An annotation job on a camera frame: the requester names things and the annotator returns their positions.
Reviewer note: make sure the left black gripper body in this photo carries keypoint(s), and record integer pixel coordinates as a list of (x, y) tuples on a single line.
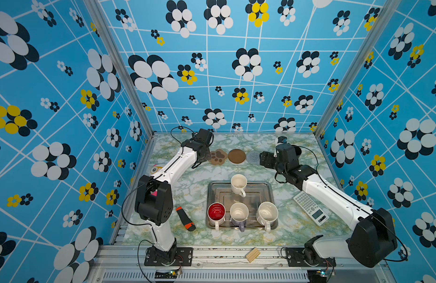
[(207, 155)]

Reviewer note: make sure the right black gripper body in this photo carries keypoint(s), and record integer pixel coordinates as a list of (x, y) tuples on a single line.
[(270, 162)]

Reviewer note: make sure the cork paw print coaster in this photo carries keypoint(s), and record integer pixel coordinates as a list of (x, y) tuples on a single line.
[(218, 157)]

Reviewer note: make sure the brown wooden round coaster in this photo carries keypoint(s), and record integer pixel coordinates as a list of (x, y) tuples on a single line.
[(236, 156)]

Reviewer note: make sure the white mug back row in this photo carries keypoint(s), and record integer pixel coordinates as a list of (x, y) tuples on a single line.
[(239, 184)]

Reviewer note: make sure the red interior mug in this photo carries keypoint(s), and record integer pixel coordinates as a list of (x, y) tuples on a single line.
[(216, 214)]

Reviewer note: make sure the grey woven round coaster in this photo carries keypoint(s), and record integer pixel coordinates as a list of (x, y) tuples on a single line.
[(253, 158)]

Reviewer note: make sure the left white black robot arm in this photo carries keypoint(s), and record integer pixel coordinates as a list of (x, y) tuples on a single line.
[(154, 199)]

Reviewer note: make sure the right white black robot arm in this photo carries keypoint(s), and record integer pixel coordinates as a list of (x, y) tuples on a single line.
[(372, 238)]

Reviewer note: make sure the metal tray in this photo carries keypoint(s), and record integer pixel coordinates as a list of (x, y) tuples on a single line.
[(256, 193)]

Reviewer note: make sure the plush toy white pink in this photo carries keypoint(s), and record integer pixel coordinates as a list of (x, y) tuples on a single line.
[(154, 171)]

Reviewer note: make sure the white mug front right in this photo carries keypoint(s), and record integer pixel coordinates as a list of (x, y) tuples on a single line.
[(266, 215)]

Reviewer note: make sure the purple mug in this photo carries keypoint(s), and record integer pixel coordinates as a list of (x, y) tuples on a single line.
[(239, 213)]

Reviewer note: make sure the white calculator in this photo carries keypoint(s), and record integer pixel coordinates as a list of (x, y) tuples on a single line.
[(311, 208)]

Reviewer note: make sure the small wooden block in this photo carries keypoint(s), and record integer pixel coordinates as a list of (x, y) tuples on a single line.
[(253, 254)]

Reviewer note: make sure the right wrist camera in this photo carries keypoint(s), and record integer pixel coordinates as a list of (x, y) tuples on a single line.
[(281, 140)]

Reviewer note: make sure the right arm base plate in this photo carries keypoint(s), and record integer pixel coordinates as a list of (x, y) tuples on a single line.
[(296, 258)]

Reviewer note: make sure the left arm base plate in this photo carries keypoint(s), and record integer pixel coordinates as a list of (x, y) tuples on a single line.
[(182, 256)]

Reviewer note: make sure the aluminium front rail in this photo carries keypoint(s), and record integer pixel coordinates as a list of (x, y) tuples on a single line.
[(229, 264)]

